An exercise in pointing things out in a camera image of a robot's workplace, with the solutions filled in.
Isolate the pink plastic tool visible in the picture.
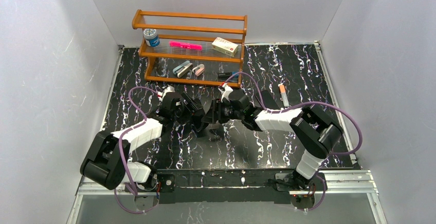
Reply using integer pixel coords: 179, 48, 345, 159
169, 41, 203, 51

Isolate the orange white glue stick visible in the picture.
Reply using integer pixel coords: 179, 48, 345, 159
278, 83, 289, 107

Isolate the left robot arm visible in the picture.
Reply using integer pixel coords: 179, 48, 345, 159
80, 92, 206, 194

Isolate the blue white round jar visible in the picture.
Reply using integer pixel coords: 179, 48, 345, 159
143, 28, 160, 47

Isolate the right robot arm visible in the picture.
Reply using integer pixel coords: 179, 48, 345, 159
202, 90, 343, 182

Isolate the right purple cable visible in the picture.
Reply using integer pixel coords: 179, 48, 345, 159
225, 72, 364, 157

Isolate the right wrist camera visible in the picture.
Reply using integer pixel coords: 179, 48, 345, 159
219, 83, 233, 102

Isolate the black blue marker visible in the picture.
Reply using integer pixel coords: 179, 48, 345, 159
217, 72, 236, 80

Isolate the purple cable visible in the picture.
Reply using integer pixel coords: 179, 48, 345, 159
113, 86, 161, 215
225, 72, 364, 157

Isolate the white cardboard box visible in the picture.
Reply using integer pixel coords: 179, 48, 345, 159
211, 37, 238, 57

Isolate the black smartphone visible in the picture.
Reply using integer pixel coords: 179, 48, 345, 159
261, 90, 280, 110

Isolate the teal grey stapler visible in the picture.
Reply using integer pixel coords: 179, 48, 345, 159
173, 61, 193, 78

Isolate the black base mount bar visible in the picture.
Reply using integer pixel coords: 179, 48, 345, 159
157, 169, 293, 204

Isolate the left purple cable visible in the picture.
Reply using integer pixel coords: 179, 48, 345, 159
113, 86, 161, 215

